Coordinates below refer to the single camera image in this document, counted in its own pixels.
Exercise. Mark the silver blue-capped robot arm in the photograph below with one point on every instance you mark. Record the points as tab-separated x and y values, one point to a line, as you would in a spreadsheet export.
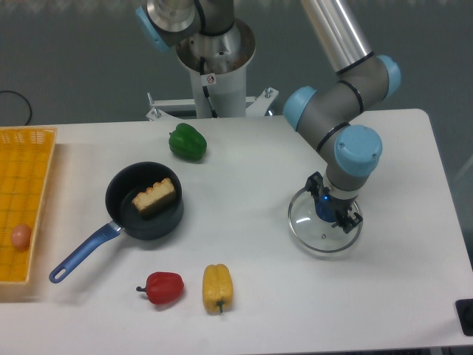
324	119

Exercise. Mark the green bell pepper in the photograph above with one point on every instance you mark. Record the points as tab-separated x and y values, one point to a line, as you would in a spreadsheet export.
187	143

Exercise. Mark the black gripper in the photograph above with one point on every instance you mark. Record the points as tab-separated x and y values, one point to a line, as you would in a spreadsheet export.
334	203

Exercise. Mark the brown egg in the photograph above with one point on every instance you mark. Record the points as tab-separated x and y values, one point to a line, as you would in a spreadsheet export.
21	237

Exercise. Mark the yellow plastic basket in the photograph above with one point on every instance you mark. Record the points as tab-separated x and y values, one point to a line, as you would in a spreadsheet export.
26	157

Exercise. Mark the glass pot lid blue knob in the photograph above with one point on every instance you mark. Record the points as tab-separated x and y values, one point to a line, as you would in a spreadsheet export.
313	232

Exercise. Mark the black saucepan blue handle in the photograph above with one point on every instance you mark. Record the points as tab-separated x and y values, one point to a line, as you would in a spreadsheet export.
124	186

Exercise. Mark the toasted bread block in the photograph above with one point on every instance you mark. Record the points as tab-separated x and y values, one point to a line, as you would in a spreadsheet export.
155	198

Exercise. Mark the black device at table edge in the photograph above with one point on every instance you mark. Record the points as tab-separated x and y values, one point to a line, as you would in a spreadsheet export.
465	313

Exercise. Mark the red bell pepper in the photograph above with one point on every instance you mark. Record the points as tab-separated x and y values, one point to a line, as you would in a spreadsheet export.
162	288

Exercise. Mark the yellow bell pepper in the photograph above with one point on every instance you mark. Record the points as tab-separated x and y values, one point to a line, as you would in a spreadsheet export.
218	290

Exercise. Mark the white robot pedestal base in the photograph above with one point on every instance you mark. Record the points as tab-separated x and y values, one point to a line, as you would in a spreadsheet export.
217	68

